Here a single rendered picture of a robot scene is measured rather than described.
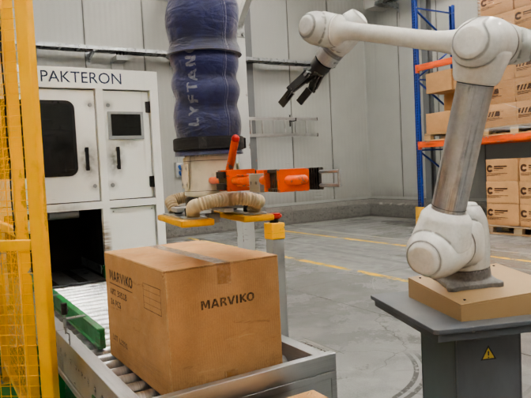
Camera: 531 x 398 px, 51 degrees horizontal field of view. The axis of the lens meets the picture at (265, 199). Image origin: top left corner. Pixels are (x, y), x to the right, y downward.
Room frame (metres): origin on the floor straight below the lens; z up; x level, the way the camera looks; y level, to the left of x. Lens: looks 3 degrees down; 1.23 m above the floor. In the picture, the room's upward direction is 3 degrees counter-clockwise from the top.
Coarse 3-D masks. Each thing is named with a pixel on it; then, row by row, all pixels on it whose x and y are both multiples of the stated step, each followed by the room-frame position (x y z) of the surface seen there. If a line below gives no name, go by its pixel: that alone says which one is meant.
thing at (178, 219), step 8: (184, 208) 1.71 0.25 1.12; (160, 216) 1.86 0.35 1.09; (168, 216) 1.79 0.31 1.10; (176, 216) 1.71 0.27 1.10; (184, 216) 1.70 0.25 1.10; (200, 216) 1.67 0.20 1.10; (176, 224) 1.65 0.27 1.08; (184, 224) 1.60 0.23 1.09; (192, 224) 1.61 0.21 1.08; (200, 224) 1.62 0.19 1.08; (208, 224) 1.63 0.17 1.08
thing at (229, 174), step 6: (216, 174) 1.59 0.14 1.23; (222, 174) 1.53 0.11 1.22; (228, 174) 1.53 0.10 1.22; (234, 174) 1.53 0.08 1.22; (240, 174) 1.54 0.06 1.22; (246, 174) 1.54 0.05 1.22; (222, 180) 1.56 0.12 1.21; (228, 180) 1.53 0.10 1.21; (222, 186) 1.54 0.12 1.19; (228, 186) 1.52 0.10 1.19; (234, 186) 1.53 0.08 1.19; (240, 186) 1.54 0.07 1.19; (246, 186) 1.54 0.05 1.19
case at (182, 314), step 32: (128, 256) 1.98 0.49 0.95; (160, 256) 1.94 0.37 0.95; (192, 256) 1.90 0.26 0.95; (224, 256) 1.87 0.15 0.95; (256, 256) 1.83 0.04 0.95; (128, 288) 1.92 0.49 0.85; (160, 288) 1.67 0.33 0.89; (192, 288) 1.68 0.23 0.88; (224, 288) 1.74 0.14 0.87; (256, 288) 1.80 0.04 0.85; (128, 320) 1.94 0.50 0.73; (160, 320) 1.68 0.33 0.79; (192, 320) 1.68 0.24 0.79; (224, 320) 1.74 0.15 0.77; (256, 320) 1.80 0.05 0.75; (128, 352) 1.96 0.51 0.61; (160, 352) 1.69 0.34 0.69; (192, 352) 1.67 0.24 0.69; (224, 352) 1.73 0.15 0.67; (256, 352) 1.79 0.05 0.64; (160, 384) 1.70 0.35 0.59; (192, 384) 1.67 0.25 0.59
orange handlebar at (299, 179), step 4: (236, 176) 1.51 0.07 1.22; (240, 176) 1.48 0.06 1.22; (244, 176) 1.45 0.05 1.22; (248, 176) 1.42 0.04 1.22; (288, 176) 1.20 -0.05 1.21; (292, 176) 1.20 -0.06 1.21; (296, 176) 1.20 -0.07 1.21; (300, 176) 1.20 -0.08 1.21; (304, 176) 1.21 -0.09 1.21; (212, 180) 1.69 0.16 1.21; (216, 180) 1.65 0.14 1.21; (232, 180) 1.51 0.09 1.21; (236, 180) 1.48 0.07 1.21; (240, 180) 1.46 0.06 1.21; (244, 180) 1.43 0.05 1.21; (248, 180) 1.40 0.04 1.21; (260, 180) 1.33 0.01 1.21; (284, 180) 1.20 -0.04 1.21; (288, 180) 1.20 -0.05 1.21; (292, 180) 1.20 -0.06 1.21; (296, 180) 1.20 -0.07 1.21; (300, 180) 1.20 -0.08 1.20; (304, 180) 1.20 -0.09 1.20; (236, 184) 1.51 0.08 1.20; (240, 184) 1.48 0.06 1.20; (244, 184) 1.45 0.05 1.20; (248, 184) 1.42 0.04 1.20; (288, 184) 1.20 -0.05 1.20; (292, 184) 1.20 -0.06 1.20; (296, 184) 1.20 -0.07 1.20; (300, 184) 1.21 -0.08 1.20
